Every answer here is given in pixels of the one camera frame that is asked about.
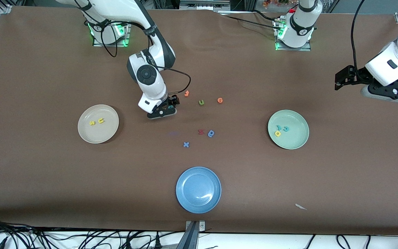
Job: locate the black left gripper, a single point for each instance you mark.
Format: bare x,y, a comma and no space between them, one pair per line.
360,76

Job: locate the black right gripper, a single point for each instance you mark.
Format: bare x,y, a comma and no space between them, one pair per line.
171,100

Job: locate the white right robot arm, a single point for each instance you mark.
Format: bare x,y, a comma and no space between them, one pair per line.
116,10

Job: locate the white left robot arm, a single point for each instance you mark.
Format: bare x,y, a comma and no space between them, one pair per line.
301,24

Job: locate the blue foam letter a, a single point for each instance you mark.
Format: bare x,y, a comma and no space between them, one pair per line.
211,134

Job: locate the beige brown plate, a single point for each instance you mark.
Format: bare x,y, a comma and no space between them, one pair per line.
98,133

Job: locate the light green plate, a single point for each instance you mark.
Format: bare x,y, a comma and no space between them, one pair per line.
295,140

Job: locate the blue plate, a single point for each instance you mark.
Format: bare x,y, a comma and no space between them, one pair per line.
198,190

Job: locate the grey equipment box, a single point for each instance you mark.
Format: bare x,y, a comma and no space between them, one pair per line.
202,5

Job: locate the dark grey metal bar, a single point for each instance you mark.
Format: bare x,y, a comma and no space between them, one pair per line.
189,240

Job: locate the white paper scrap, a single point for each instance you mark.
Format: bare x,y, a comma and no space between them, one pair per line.
300,206

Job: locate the black power plug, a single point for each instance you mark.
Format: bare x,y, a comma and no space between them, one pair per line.
128,245
158,243

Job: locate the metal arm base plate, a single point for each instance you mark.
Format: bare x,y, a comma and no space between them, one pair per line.
127,39
306,49

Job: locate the small metal bracket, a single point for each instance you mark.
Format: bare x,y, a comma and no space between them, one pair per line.
201,226

